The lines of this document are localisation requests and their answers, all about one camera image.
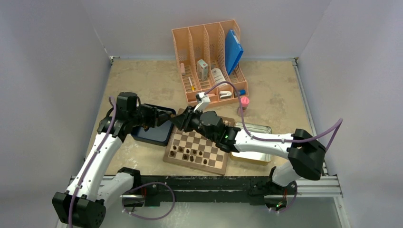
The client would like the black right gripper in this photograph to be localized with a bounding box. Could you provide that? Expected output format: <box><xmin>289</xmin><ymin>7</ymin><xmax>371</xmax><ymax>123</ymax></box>
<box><xmin>171</xmin><ymin>106</ymin><xmax>217</xmax><ymax>143</ymax></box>

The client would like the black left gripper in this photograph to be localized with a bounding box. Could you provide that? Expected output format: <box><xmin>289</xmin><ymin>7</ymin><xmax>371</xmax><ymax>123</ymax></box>
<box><xmin>129</xmin><ymin>104</ymin><xmax>171</xmax><ymax>128</ymax></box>

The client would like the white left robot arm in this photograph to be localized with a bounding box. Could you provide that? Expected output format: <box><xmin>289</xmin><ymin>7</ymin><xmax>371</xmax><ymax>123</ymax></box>
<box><xmin>52</xmin><ymin>92</ymin><xmax>174</xmax><ymax>228</ymax></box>

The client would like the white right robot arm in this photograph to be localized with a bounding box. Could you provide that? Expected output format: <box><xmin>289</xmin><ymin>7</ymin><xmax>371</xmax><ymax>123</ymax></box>
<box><xmin>170</xmin><ymin>106</ymin><xmax>326</xmax><ymax>193</ymax></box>

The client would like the wooden chess board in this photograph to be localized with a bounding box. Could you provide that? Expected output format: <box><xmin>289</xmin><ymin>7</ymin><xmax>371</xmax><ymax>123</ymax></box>
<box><xmin>163</xmin><ymin>126</ymin><xmax>229</xmax><ymax>175</ymax></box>

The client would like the dark blue tin tray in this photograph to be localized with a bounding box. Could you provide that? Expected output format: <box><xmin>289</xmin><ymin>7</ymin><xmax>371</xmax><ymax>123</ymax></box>
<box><xmin>130</xmin><ymin>104</ymin><xmax>176</xmax><ymax>146</ymax></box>

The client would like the yellow pen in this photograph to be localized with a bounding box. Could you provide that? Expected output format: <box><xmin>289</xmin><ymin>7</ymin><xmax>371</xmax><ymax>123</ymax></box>
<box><xmin>188</xmin><ymin>77</ymin><xmax>195</xmax><ymax>92</ymax></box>

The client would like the white stapler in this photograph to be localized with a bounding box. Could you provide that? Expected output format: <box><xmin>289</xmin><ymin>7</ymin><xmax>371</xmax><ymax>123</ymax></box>
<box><xmin>219</xmin><ymin>91</ymin><xmax>232</xmax><ymax>100</ymax></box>

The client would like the white red small box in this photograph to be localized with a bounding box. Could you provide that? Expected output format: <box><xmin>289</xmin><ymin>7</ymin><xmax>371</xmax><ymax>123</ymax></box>
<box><xmin>196</xmin><ymin>59</ymin><xmax>209</xmax><ymax>81</ymax></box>

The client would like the white labelled packet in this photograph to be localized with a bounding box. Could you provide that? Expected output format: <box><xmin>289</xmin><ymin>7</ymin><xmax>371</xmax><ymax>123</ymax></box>
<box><xmin>211</xmin><ymin>67</ymin><xmax>226</xmax><ymax>85</ymax></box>

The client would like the pink cap bottle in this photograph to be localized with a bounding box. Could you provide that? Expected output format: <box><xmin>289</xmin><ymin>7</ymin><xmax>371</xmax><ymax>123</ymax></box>
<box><xmin>237</xmin><ymin>97</ymin><xmax>250</xmax><ymax>116</ymax></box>

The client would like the orange file organizer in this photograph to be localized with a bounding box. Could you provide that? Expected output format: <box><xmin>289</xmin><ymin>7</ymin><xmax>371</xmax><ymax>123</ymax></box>
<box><xmin>172</xmin><ymin>19</ymin><xmax>249</xmax><ymax>107</ymax></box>

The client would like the blue folder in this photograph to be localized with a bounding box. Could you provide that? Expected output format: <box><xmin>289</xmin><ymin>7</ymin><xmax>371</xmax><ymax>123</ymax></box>
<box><xmin>225</xmin><ymin>29</ymin><xmax>244</xmax><ymax>75</ymax></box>

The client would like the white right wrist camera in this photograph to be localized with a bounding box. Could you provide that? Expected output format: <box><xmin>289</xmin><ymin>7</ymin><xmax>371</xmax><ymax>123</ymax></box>
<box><xmin>194</xmin><ymin>92</ymin><xmax>211</xmax><ymax>112</ymax></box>

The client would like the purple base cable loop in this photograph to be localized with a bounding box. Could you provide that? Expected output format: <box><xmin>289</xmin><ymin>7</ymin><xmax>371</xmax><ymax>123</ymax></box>
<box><xmin>121</xmin><ymin>181</ymin><xmax>176</xmax><ymax>221</ymax></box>

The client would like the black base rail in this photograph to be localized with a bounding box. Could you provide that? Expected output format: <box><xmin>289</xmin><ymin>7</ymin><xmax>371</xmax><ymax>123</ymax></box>
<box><xmin>126</xmin><ymin>175</ymin><xmax>297</xmax><ymax>207</ymax></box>

